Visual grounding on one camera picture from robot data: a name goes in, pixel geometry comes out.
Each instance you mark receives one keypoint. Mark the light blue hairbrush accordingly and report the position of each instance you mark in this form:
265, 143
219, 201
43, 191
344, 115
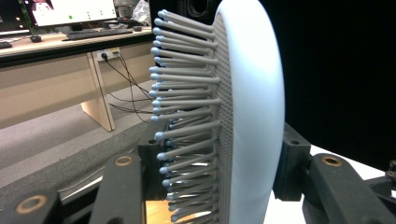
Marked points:
252, 109

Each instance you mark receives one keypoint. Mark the white power socket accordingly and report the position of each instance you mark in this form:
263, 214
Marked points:
108, 53

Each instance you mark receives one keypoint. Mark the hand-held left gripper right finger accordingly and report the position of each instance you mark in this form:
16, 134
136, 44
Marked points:
292, 168

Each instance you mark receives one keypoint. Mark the black computer mouse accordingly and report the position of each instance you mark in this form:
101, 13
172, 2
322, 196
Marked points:
138, 28
36, 39

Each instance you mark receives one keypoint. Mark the computer monitor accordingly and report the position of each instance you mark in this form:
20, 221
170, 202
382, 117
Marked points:
12, 15
71, 11

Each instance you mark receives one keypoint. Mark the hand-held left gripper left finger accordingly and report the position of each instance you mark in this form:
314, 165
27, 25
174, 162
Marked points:
151, 168

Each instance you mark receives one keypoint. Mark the black curtain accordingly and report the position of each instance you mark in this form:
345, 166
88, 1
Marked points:
342, 77

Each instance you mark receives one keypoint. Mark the beige wooden desk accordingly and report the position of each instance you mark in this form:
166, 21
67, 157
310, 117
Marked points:
46, 84

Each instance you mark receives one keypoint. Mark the black keyboard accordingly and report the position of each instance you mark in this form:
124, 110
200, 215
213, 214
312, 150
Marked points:
5, 45
96, 33

